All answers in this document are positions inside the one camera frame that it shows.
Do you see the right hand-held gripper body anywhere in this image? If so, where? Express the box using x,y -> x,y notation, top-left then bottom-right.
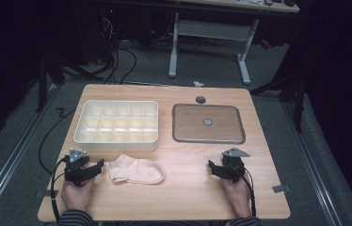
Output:
221,147 -> 251,185

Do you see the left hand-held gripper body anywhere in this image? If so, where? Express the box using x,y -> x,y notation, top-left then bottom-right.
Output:
64,148 -> 90,187

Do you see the pale pink sock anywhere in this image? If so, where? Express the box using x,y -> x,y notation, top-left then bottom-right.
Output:
107,153 -> 167,186

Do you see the cream divided storage box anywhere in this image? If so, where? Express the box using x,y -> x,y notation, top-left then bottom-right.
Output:
72,99 -> 160,153

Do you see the person's left hand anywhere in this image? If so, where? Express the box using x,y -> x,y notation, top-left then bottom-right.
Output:
61,179 -> 95,212

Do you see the person's right hand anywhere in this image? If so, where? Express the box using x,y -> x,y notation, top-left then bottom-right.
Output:
221,177 -> 253,218

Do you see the grey tape strip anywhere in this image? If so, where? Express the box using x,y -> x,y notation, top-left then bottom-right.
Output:
36,188 -> 59,199
272,184 -> 291,194

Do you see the black metal stand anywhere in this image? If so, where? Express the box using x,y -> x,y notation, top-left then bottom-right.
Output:
248,71 -> 308,134
35,56 -> 69,113

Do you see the white-legged wooden desk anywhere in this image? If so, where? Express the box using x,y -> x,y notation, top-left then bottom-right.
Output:
168,0 -> 300,86

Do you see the left hand-held gripper black cable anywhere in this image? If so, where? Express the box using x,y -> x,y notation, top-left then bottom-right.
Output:
50,156 -> 69,222

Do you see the hand-held gripper black cable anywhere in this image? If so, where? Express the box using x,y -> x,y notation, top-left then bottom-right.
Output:
50,156 -> 69,222
233,164 -> 258,218

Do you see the right hand-held gripper black cable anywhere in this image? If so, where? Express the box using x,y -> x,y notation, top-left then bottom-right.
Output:
233,164 -> 258,218

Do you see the black floor cable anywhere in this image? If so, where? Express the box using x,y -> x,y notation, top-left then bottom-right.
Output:
38,107 -> 78,175

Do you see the metal floor rail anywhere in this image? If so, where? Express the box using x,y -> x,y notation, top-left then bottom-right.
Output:
280,100 -> 344,226
0,84 -> 63,226

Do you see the bundle of black cables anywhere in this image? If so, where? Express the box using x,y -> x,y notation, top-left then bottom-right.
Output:
97,12 -> 138,86

